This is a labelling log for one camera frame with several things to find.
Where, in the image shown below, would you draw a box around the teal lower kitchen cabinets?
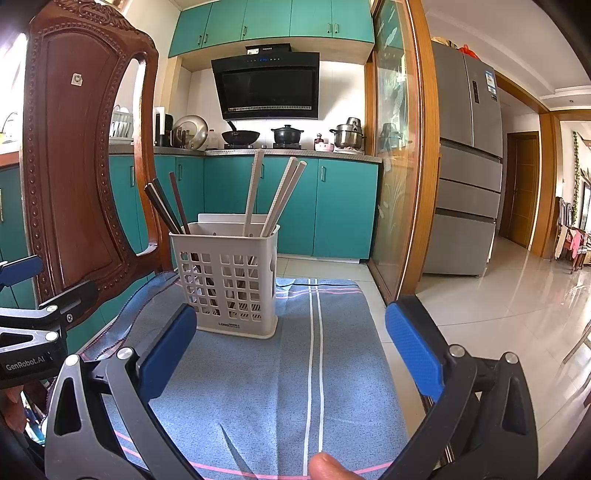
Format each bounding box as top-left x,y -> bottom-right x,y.
0,154 -> 384,315

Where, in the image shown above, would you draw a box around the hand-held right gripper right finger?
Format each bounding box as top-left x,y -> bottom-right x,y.
376,296 -> 539,480

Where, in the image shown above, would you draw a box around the light wooden chopsticks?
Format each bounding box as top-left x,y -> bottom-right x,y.
261,156 -> 298,237

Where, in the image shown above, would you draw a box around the person's left hand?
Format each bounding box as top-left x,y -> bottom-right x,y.
4,385 -> 26,432

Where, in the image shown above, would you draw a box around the grey metal leg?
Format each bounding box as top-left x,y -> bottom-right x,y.
561,318 -> 591,370

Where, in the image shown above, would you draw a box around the silver refrigerator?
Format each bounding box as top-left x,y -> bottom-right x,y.
422,39 -> 504,278

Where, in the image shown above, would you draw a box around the carved wooden chair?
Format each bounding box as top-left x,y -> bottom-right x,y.
18,0 -> 176,324

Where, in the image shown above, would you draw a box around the white chopstick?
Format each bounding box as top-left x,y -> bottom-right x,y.
268,161 -> 308,237
242,149 -> 267,237

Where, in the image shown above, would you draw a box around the black wok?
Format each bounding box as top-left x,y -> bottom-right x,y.
221,121 -> 260,145

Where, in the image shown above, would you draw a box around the white plastic chopstick holder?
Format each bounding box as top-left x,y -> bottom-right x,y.
168,213 -> 281,341

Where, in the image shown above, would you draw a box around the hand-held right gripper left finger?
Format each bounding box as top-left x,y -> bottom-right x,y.
44,304 -> 204,480

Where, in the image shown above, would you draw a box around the black range hood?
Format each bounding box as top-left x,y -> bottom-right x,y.
211,44 -> 321,121

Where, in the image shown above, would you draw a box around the hanging clothes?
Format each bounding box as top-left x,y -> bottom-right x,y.
551,196 -> 591,273

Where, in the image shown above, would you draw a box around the green vine garland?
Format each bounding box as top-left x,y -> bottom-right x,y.
573,131 -> 591,217

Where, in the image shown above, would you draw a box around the steel wok lid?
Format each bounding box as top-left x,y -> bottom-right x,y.
173,115 -> 209,151

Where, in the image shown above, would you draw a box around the gas stove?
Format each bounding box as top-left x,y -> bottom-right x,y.
205,143 -> 303,151

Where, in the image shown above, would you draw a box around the glass sliding door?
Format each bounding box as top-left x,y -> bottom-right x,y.
365,0 -> 441,305

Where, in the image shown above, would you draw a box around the teal upper kitchen cabinets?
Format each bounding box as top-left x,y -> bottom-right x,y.
167,0 -> 376,58

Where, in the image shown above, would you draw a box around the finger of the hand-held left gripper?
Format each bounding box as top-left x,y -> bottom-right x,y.
37,279 -> 100,331
0,256 -> 44,292

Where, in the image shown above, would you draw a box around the person's right hand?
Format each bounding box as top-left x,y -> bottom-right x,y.
308,452 -> 356,480

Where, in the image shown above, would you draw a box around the teal kitchen cabinets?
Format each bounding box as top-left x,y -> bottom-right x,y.
167,0 -> 376,58
0,154 -> 384,315

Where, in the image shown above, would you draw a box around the black cooking pot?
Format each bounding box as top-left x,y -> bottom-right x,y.
270,124 -> 305,145

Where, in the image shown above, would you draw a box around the blue striped cloth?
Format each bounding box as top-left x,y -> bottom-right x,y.
81,272 -> 416,480

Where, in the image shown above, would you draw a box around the wooden room door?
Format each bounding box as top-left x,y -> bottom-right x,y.
501,131 -> 541,250

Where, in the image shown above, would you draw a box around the stainless steel pot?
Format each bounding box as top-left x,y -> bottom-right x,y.
329,117 -> 367,149

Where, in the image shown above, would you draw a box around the white dish rack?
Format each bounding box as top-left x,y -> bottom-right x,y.
110,105 -> 134,139

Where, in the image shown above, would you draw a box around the dark brown chopstick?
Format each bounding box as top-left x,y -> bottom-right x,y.
168,172 -> 192,235
144,183 -> 183,235
152,178 -> 185,235

